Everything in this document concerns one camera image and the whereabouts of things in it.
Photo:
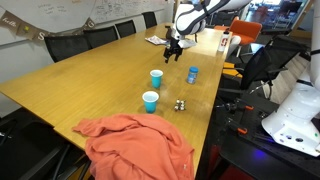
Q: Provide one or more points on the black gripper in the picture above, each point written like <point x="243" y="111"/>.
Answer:
<point x="173" y="46"/>

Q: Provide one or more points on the silver wrapped candy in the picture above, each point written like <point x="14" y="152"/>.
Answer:
<point x="176" y="105"/>
<point x="182" y="105"/>

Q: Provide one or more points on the whiteboard with banner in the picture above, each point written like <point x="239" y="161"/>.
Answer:
<point x="23" y="8"/>

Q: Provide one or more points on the dark office chair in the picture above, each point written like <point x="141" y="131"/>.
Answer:
<point x="6" y="130"/>

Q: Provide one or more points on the orange cloth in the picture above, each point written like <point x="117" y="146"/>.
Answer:
<point x="133" y="150"/>

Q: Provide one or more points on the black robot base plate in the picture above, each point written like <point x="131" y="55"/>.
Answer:
<point x="250" y="156"/>

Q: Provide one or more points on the white magazine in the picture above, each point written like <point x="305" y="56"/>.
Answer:
<point x="155" y="40"/>

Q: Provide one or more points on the jar with blue lid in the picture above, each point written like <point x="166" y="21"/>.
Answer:
<point x="192" y="76"/>

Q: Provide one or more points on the blue plastic cup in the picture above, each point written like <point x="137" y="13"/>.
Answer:
<point x="150" y="103"/>
<point x="156" y="80"/>

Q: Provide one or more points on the black mesh armchair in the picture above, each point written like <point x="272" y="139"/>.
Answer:
<point x="266" y="60"/>

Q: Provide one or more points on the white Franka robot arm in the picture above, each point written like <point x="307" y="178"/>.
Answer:
<point x="293" y="113"/>

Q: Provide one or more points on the whiteboard with dense writing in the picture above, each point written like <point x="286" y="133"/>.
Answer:
<point x="126" y="8"/>

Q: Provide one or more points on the brown pennant banner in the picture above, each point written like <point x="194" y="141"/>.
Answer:
<point x="8" y="21"/>

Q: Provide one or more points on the black mesh office chair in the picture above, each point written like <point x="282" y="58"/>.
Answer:
<point x="46" y="156"/>

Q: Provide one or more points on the orange chair with white base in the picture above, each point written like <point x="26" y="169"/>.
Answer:
<point x="246" y="31"/>

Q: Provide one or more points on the white water bottle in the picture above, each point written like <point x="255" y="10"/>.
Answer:
<point x="223" y="40"/>

